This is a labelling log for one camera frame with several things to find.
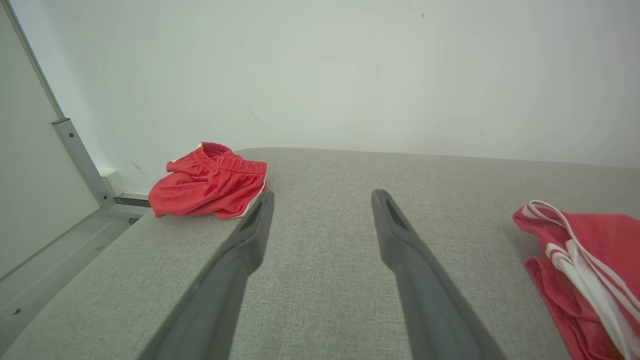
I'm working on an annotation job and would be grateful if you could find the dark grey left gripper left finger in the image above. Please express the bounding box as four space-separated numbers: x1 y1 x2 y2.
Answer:
139 190 275 360

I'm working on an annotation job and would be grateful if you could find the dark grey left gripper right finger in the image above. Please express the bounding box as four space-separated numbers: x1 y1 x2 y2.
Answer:
372 189 506 360

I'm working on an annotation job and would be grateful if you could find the red shorts white side stripe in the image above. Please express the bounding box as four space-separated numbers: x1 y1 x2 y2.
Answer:
148 142 269 219

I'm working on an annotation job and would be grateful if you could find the red garment stack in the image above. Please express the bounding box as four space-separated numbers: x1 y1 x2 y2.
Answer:
512 200 640 360

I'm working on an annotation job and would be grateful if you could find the pale partition panel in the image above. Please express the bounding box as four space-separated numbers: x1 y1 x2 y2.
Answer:
0 0 101 279

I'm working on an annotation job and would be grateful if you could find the white wall trunking block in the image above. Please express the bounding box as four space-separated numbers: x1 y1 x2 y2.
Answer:
102 170 127 197

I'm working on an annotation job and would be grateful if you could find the grey metal frame post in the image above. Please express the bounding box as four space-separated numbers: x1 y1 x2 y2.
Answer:
2 0 151 211

